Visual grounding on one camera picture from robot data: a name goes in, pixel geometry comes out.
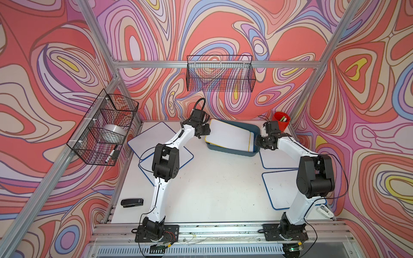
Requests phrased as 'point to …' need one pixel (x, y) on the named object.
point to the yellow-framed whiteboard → (227, 135)
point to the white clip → (325, 210)
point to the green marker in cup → (283, 118)
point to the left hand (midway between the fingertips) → (209, 130)
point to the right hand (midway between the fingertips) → (257, 145)
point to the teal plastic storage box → (252, 127)
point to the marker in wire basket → (111, 153)
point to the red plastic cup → (277, 116)
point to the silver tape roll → (113, 133)
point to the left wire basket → (85, 140)
